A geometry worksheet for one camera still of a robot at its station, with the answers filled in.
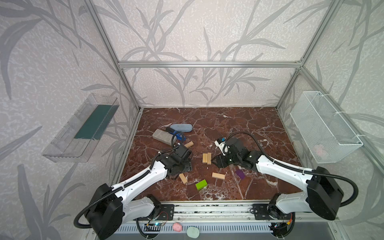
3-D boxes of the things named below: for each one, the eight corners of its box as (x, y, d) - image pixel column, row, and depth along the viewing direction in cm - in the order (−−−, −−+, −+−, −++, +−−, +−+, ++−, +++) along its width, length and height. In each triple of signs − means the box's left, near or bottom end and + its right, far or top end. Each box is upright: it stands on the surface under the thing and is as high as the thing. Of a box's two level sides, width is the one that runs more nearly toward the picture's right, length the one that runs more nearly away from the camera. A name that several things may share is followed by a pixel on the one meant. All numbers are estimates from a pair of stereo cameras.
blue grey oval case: (170, 132, 107) (169, 130, 105) (171, 126, 111) (170, 123, 108) (192, 132, 108) (191, 130, 105) (192, 126, 111) (192, 123, 108)
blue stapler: (165, 134, 107) (164, 130, 104) (168, 129, 109) (167, 126, 106) (184, 142, 103) (183, 138, 99) (187, 137, 105) (186, 134, 102)
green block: (198, 190, 82) (198, 189, 80) (195, 185, 84) (195, 183, 82) (207, 185, 84) (207, 184, 82) (204, 180, 86) (205, 178, 84)
